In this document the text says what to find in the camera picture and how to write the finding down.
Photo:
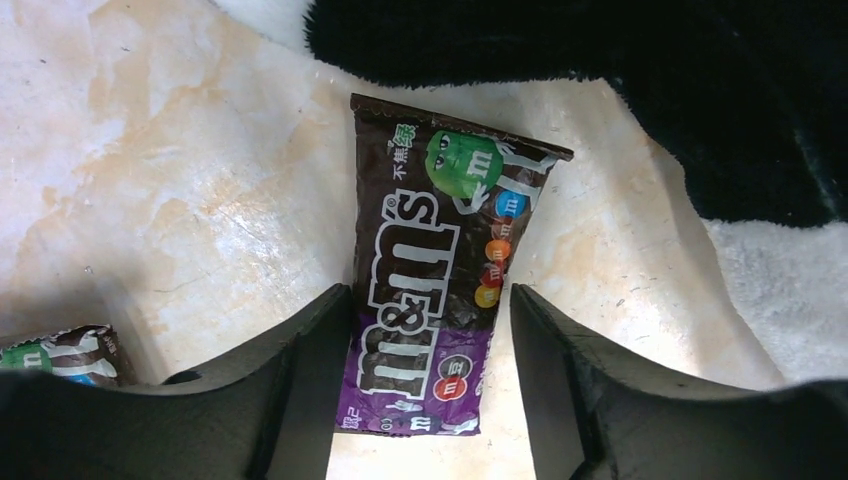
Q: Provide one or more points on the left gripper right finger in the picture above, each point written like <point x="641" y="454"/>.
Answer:
<point x="596" y="410"/>

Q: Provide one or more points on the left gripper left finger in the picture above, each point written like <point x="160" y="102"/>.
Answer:
<point x="262" y="410"/>

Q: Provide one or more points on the purple brown candy bag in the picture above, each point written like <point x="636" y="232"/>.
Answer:
<point x="442" y="205"/>

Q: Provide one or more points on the black white checkered pillow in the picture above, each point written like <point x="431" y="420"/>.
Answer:
<point x="750" y="97"/>

